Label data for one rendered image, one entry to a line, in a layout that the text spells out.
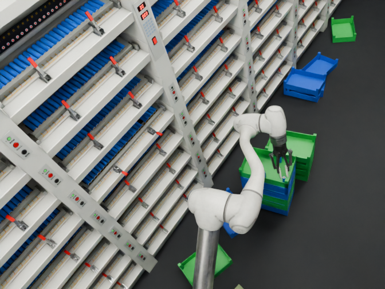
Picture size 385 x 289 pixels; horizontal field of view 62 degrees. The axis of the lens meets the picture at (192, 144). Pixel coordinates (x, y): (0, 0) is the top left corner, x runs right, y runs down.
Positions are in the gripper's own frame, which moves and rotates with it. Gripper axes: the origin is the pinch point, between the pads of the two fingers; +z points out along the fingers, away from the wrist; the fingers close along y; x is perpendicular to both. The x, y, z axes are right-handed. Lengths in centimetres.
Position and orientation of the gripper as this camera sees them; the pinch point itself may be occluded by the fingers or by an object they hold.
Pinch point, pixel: (283, 172)
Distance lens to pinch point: 193.9
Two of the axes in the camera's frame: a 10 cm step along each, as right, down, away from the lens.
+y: 9.7, -2.2, -1.2
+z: 2.5, 8.6, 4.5
